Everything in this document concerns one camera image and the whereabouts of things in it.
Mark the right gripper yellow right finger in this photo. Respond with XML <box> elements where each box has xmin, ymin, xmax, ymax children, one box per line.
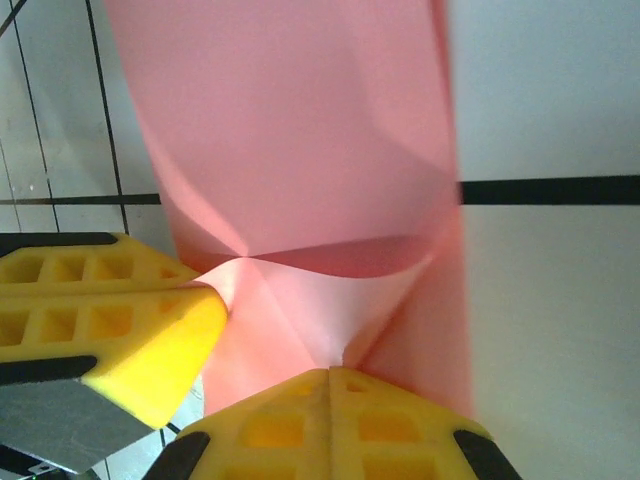
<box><xmin>329</xmin><ymin>367</ymin><xmax>521</xmax><ymax>480</ymax></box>

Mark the pink paper sheet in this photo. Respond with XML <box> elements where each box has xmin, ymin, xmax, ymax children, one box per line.
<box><xmin>102</xmin><ymin>0</ymin><xmax>482</xmax><ymax>421</ymax></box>

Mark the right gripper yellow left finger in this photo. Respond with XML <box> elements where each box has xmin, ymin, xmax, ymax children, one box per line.
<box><xmin>147</xmin><ymin>368</ymin><xmax>332</xmax><ymax>480</ymax></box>

